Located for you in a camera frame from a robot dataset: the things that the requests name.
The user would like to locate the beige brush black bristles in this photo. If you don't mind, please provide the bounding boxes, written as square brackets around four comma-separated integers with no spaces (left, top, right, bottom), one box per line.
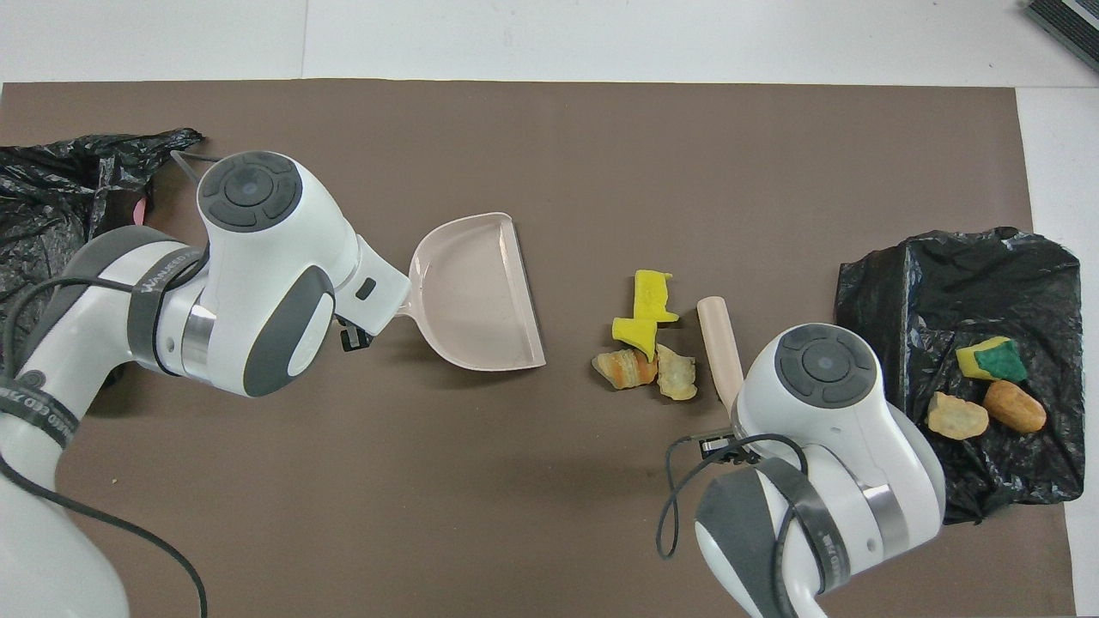
[696,295,745,414]

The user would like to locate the orange striped croissant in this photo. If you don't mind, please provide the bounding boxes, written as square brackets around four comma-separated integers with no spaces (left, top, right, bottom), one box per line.
[592,347,660,391]

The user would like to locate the beige plastic dustpan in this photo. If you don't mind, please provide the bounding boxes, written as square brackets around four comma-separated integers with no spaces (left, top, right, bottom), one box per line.
[396,211,549,373]

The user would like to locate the small yellow sponge wedge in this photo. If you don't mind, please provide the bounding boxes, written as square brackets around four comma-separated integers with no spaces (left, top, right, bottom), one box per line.
[610,315,659,361]

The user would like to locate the notched yellow sponge piece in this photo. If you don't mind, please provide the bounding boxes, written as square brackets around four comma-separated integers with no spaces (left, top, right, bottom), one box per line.
[633,269,682,324]

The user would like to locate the green yellow sponge piece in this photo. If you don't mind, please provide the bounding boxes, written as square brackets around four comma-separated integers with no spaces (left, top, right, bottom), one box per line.
[955,336,1029,384]

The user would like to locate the brown bread roll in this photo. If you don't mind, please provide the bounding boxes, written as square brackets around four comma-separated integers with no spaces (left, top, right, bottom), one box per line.
[982,379,1049,434]

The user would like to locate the black plastic trash bag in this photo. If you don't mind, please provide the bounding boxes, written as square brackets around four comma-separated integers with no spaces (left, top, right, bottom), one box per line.
[836,227,1088,525]
[0,127,205,301]

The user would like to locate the brown table mat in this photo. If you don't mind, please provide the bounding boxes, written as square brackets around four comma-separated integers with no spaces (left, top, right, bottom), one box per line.
[0,80,1078,618]

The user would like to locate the grey ribbed device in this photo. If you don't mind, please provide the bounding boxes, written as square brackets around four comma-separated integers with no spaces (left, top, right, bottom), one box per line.
[1023,0,1099,71]

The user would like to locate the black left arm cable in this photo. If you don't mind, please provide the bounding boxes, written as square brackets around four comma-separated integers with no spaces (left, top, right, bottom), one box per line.
[0,247,209,618]

